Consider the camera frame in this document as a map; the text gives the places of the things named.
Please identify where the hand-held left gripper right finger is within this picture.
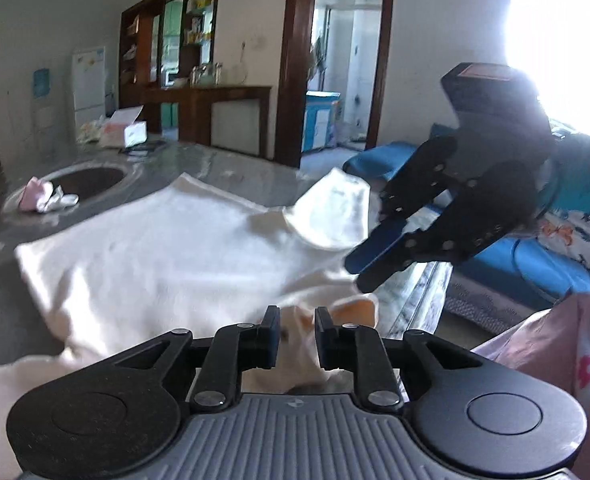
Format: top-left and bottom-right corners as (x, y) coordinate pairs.
(314, 306), (491, 413)

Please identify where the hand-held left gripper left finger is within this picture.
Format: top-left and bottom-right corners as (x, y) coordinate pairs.
(107, 305), (282, 413)

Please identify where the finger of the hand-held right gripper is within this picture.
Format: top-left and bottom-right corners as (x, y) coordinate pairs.
(356, 174), (487, 293)
(345, 135), (460, 275)

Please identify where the cream garment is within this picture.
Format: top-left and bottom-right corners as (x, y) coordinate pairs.
(0, 167), (381, 396)

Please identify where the patterned floor rug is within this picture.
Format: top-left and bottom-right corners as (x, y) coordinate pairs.
(442, 280), (546, 336)

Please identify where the blue sofa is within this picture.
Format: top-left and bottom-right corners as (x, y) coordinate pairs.
(344, 142), (590, 306)

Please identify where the blue and white chest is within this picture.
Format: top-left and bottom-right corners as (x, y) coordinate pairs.
(302, 90), (344, 153)

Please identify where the floral cushion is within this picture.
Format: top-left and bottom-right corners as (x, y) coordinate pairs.
(538, 207), (590, 275)

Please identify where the person's pink floral clothing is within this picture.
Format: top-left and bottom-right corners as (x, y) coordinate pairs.
(470, 292), (590, 480)

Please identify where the black flat tool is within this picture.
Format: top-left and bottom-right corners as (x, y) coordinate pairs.
(120, 141), (168, 155)

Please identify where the small white cloth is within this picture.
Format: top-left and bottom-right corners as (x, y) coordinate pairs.
(37, 185), (80, 212)

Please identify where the pink and white tissue box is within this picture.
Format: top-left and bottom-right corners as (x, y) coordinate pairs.
(101, 106), (148, 148)

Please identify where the pink cloth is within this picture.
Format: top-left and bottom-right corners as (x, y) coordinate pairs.
(17, 176), (54, 212)

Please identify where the floral cloth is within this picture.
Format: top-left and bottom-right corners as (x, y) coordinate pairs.
(76, 116), (110, 143)

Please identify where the white fridge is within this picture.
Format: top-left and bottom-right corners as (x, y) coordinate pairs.
(71, 46), (106, 133)

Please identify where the white water dispenser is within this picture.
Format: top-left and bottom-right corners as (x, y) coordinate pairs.
(31, 97), (56, 136)

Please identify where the wooden wall shelf unit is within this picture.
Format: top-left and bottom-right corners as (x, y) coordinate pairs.
(119, 0), (223, 88)

